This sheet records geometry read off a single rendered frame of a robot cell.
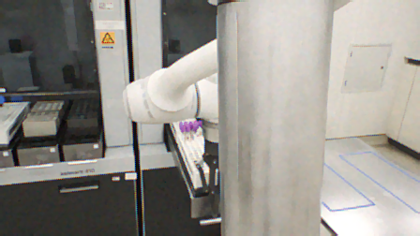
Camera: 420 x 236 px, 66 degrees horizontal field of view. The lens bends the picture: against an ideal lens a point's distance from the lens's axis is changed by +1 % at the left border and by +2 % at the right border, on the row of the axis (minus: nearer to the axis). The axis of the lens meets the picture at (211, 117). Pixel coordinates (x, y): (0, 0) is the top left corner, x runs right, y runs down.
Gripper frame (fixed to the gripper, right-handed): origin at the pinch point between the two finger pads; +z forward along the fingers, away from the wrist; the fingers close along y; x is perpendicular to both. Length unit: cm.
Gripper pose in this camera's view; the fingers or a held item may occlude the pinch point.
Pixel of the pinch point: (215, 200)
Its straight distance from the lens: 96.6
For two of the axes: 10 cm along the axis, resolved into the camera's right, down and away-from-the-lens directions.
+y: -9.6, 0.6, -2.6
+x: 2.6, 3.5, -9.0
